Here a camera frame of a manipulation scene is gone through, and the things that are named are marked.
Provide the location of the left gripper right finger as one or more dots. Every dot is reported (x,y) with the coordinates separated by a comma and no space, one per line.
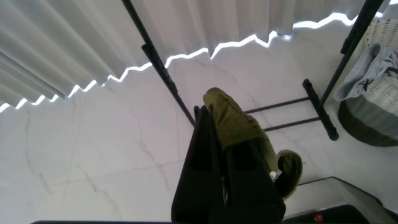
(248,180)

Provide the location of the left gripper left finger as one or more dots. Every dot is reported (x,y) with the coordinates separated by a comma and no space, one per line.
(199,174)

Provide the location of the green printed shirt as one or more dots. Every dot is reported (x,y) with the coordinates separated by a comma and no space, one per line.
(233,124)

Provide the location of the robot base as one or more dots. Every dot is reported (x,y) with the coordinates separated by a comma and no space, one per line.
(342,214)

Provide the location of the black clothes rack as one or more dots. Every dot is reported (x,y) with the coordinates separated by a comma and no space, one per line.
(155,59)

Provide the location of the white laundry basket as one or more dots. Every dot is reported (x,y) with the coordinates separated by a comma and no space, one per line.
(385,93)

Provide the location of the pale grey garment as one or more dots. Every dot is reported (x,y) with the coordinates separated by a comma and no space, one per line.
(363,68)

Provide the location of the white curtain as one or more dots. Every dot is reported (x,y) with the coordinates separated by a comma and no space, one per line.
(62,46)

